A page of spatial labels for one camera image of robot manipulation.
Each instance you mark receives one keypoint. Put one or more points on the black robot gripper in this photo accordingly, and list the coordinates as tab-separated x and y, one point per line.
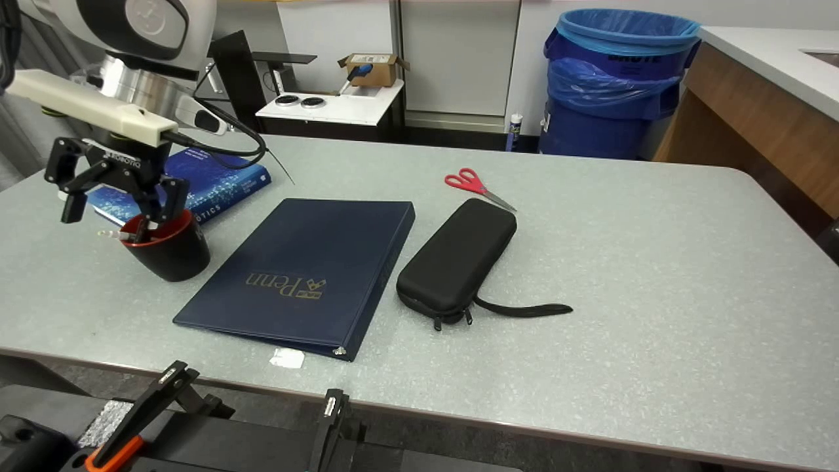
130	166

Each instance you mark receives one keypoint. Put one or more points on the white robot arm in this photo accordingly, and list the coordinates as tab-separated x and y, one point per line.
160	39

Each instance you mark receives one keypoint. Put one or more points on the red and black mug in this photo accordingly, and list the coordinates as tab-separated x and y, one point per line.
175	254

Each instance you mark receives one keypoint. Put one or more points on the blue robotics book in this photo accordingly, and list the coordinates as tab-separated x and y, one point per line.
215	185

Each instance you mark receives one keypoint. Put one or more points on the navy Penn folder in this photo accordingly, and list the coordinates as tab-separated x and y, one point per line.
308	277

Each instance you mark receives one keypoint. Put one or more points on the orange black clamp near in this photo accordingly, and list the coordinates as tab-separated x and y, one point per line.
172	386

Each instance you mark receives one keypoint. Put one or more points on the orange black clamp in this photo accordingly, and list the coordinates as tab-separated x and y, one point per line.
172	386
336	433

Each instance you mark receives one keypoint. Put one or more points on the cardboard box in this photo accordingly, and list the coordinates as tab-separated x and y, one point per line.
371	70

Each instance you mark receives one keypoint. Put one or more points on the orange black clamp far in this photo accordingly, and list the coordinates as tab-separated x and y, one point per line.
336	433

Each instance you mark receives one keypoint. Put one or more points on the black zippered case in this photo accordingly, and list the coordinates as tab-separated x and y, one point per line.
446	273

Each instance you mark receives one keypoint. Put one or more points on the blue trash bin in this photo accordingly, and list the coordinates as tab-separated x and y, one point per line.
611	75

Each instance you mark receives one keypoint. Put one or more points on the wooden desk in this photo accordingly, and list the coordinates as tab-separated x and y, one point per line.
766	103

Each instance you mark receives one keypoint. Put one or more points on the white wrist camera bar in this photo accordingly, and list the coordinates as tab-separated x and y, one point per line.
89	107

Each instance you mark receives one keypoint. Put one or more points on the red handled scissors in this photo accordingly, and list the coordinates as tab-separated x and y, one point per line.
471	183

